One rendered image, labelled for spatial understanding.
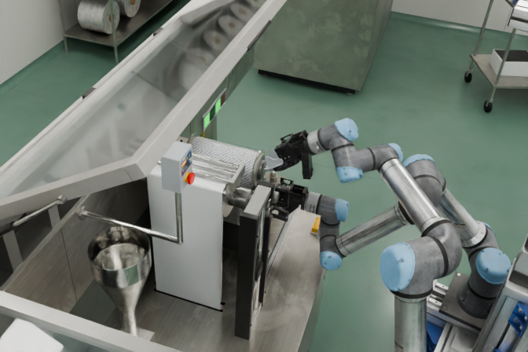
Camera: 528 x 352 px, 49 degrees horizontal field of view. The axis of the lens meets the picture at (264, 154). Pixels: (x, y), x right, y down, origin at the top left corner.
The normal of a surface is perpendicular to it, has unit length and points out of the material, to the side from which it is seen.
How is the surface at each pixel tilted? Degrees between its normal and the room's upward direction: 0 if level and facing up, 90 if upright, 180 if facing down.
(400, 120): 0
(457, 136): 0
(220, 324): 0
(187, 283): 90
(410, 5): 90
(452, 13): 90
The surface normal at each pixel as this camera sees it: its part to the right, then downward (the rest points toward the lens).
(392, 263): -0.93, 0.05
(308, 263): 0.06, -0.79
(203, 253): -0.32, 0.56
